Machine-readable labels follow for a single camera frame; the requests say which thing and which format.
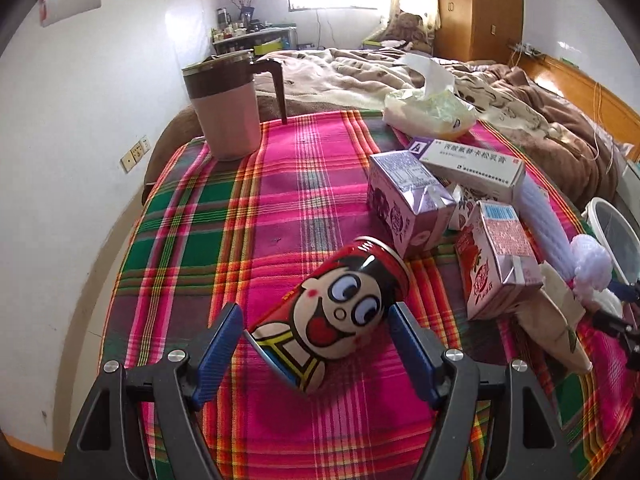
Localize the white charging cable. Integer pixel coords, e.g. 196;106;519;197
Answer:
592;80;631;171

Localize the yellow tissue pack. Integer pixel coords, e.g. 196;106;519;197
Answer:
382;52;478;142

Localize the white purple medicine box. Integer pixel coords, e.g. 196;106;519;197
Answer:
407;137;527;206

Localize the wooden wardrobe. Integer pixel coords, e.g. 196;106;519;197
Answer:
435;0;523;63

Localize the pink milk carton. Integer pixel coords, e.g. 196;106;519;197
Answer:
454;200;545;322

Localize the pink mug with brown lid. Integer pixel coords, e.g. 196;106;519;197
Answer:
181;49;290;162

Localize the white wad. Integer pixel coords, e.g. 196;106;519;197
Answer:
570;234;623;311

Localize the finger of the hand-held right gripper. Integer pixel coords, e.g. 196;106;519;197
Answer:
606;280;640;306
591;307;640;361

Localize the plaid pink green tablecloth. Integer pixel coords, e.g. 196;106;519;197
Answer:
100;110;636;480

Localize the beige paper bag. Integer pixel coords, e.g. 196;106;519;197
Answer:
515;260;593;375

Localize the bed with brown blanket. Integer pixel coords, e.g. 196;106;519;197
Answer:
142;47;626;211

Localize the white round trash bin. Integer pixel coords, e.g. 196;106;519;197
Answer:
582;197;640;286

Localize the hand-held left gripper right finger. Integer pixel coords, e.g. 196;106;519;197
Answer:
387;302;578;480

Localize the printed paper wrapper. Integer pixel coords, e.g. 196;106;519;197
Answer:
447;184;483;231

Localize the red cartoon face can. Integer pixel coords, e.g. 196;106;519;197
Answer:
245;236;412;395

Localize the purple milk carton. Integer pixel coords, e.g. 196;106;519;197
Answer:
366;150;458;260

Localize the cluttered desk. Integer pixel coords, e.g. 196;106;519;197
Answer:
210;25;298;56

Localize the grey drawer nightstand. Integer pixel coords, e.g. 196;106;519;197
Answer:
620;157;640;201

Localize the wooden bed headboard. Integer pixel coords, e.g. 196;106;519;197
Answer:
510;50;640;161

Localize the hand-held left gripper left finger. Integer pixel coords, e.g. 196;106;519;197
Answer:
62;302;246;480

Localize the bubble wrap roll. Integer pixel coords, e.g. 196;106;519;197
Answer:
515;177;583;281

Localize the brown teddy bear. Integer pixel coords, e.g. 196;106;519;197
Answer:
382;12;433;53

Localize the wall socket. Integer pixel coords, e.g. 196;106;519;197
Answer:
120;135;152;173

